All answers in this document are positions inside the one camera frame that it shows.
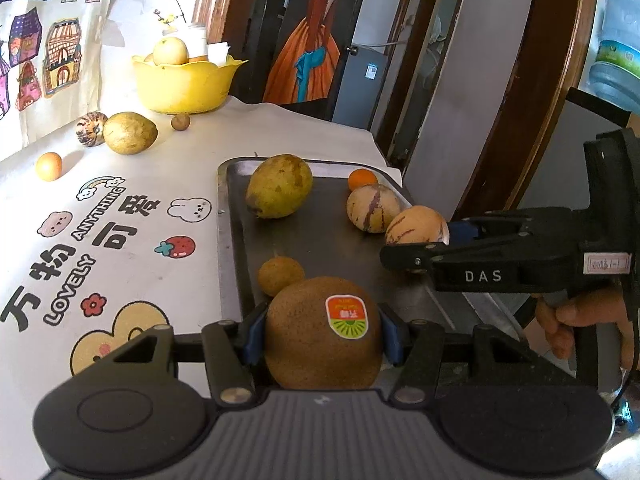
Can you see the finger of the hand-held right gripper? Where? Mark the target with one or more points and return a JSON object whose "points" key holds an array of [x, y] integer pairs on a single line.
{"points": [[407, 257], [462, 232]]}

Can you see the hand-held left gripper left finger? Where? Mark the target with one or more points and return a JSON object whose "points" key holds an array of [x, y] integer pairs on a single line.
{"points": [[252, 335]]}

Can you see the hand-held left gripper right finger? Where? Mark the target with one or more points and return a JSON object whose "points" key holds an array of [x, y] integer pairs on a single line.
{"points": [[392, 335]]}

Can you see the tan striped pepino melon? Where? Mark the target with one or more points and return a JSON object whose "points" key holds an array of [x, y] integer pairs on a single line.
{"points": [[417, 225], [374, 208]]}

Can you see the brown kiwi with sticker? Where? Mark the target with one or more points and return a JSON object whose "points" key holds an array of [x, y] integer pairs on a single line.
{"points": [[310, 345]]}

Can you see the small brown round fruit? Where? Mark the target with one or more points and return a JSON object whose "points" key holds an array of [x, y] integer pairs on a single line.
{"points": [[180, 121], [280, 275]]}

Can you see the metal baking tray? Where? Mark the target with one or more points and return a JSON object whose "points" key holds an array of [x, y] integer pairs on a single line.
{"points": [[325, 240]]}

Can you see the small orange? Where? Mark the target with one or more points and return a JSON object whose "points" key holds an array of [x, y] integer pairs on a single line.
{"points": [[48, 166], [362, 179]]}

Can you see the large yellow-green mango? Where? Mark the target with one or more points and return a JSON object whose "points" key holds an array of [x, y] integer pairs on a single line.
{"points": [[279, 186]]}

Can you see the small yellow-green mango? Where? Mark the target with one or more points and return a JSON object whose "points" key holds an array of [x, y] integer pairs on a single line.
{"points": [[130, 133]]}

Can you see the dark striped pepino melon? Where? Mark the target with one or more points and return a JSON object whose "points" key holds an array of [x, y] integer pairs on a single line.
{"points": [[90, 129]]}

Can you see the person's right hand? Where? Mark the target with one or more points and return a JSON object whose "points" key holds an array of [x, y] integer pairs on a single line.
{"points": [[595, 310]]}

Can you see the grey appliance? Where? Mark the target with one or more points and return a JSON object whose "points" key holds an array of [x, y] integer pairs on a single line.
{"points": [[360, 90]]}

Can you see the white printed tablecloth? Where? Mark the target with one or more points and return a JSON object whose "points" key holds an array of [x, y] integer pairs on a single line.
{"points": [[150, 185]]}

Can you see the blue water jug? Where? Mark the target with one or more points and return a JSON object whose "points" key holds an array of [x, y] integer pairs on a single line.
{"points": [[612, 85], [622, 25]]}

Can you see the painting of figure in orange dress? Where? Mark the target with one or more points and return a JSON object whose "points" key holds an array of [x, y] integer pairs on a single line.
{"points": [[310, 65]]}

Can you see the yellow plastic bowl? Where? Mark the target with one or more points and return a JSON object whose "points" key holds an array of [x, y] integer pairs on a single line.
{"points": [[185, 87]]}

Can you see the pale yellow pear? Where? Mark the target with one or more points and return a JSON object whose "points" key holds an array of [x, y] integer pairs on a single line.
{"points": [[171, 51]]}

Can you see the yellow flower twig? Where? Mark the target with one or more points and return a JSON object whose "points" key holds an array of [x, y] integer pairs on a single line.
{"points": [[170, 16]]}

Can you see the coloured houses drawing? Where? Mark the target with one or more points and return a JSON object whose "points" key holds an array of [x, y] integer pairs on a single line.
{"points": [[55, 55]]}

